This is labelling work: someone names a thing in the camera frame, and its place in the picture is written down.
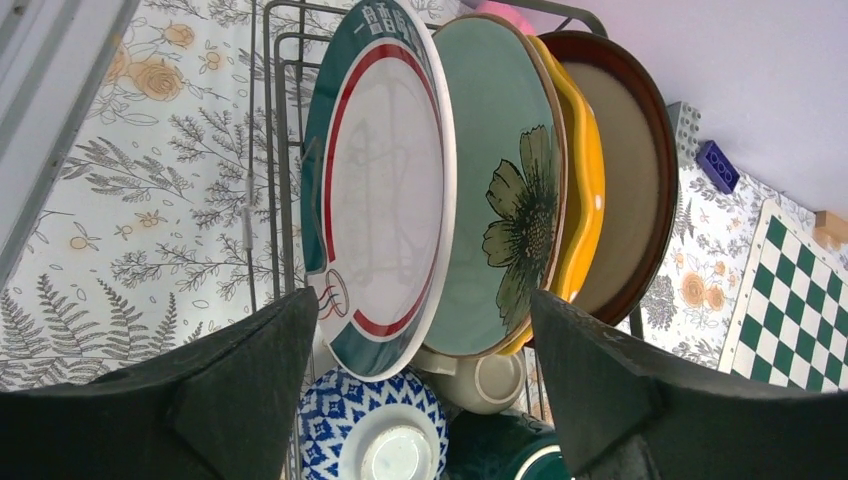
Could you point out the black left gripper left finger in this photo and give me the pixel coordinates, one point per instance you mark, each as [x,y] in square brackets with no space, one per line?
[221,407]

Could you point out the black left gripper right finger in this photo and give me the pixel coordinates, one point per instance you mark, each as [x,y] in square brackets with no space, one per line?
[625,409]

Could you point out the yellow scalloped plate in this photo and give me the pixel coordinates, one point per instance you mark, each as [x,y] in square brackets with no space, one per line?
[583,192]

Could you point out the light green flower plate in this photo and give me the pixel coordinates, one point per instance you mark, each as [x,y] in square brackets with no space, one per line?
[477,51]

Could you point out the white plate green red rim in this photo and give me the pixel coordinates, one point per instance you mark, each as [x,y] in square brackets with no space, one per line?
[378,188]

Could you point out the dark green mug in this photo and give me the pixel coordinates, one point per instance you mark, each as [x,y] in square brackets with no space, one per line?
[507,445]

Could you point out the cream ceramic cup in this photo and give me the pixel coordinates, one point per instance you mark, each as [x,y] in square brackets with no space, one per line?
[485,385]

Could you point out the blue white patterned bowl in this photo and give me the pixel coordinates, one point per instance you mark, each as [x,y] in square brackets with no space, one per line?
[389,429]

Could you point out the green white chessboard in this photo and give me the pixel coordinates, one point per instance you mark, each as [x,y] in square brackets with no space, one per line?
[789,324]

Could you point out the floral tablecloth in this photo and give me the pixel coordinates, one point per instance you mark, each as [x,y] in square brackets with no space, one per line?
[139,248]

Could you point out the brown rimmed beige plate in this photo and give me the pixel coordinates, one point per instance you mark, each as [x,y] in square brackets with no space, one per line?
[641,170]

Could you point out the purple toy brick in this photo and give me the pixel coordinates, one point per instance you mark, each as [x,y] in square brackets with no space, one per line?
[717,167]

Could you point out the wooden block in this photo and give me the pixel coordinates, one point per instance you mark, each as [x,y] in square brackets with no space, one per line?
[830,230]

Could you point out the grey toy brick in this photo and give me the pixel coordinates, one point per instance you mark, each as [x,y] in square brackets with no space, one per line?
[685,127]

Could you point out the pink plastic object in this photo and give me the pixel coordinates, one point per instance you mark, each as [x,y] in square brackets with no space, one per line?
[507,12]

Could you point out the black wire dish rack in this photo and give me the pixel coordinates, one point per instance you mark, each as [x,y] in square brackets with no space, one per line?
[264,56]

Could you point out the aluminium frame rail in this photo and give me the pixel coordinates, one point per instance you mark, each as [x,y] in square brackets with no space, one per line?
[54,56]

